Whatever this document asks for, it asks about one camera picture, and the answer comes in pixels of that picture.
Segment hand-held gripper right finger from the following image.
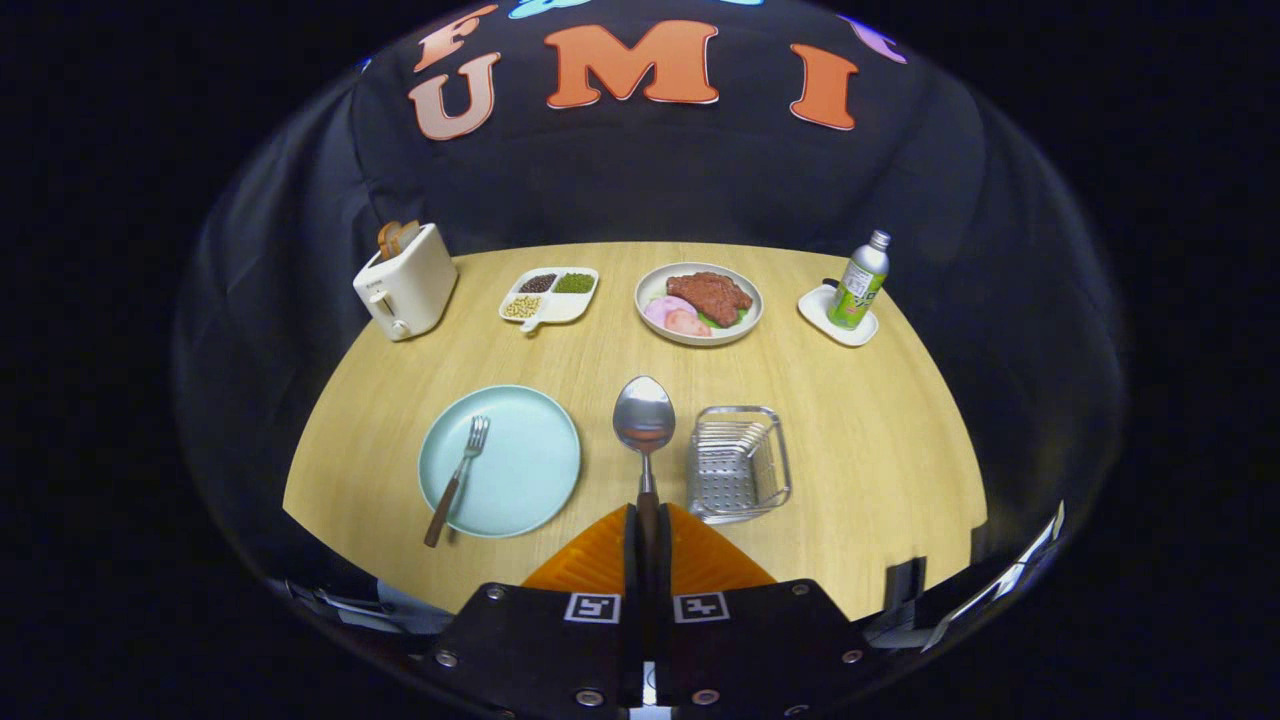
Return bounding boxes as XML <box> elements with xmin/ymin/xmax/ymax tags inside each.
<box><xmin>655</xmin><ymin>503</ymin><xmax>886</xmax><ymax>720</ymax></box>

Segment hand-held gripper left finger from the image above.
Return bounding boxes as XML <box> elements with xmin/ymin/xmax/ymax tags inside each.
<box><xmin>420</xmin><ymin>503</ymin><xmax>641</xmax><ymax>720</ymax></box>

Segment metal fork wooden handle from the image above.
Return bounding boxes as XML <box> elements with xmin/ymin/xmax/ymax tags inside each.
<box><xmin>424</xmin><ymin>415</ymin><xmax>491</xmax><ymax>549</ymax></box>

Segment metal spoon wooden handle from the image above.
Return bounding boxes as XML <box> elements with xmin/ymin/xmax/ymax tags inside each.
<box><xmin>613</xmin><ymin>376</ymin><xmax>677</xmax><ymax>566</ymax></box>

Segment light blue plate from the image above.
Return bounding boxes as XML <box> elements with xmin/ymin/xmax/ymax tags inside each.
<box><xmin>418</xmin><ymin>385</ymin><xmax>582</xmax><ymax>539</ymax></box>

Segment round white food plate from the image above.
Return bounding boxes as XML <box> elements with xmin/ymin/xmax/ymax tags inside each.
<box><xmin>635</xmin><ymin>262</ymin><xmax>764</xmax><ymax>347</ymax></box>

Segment white divided dish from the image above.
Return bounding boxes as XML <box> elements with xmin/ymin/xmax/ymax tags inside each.
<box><xmin>499</xmin><ymin>266</ymin><xmax>600</xmax><ymax>334</ymax></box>

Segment white square coaster dish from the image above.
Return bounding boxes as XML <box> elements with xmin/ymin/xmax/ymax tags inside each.
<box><xmin>797</xmin><ymin>284</ymin><xmax>880</xmax><ymax>348</ymax></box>

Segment brown steak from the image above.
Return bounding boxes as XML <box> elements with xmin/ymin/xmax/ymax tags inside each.
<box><xmin>666</xmin><ymin>271</ymin><xmax>754</xmax><ymax>328</ymax></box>

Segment green label metal bottle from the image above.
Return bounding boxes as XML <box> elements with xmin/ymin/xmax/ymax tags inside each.
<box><xmin>827</xmin><ymin>229</ymin><xmax>892</xmax><ymax>331</ymax></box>

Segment cream toaster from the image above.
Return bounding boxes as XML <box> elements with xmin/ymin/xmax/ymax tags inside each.
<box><xmin>352</xmin><ymin>222</ymin><xmax>459</xmax><ymax>343</ymax></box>

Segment black backdrop cloth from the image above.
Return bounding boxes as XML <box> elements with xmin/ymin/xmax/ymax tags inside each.
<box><xmin>175</xmin><ymin>0</ymin><xmax>1126</xmax><ymax>601</ymax></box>

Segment metal wire basket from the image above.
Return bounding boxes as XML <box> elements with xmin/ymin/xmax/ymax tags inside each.
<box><xmin>687</xmin><ymin>405</ymin><xmax>792</xmax><ymax>525</ymax></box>

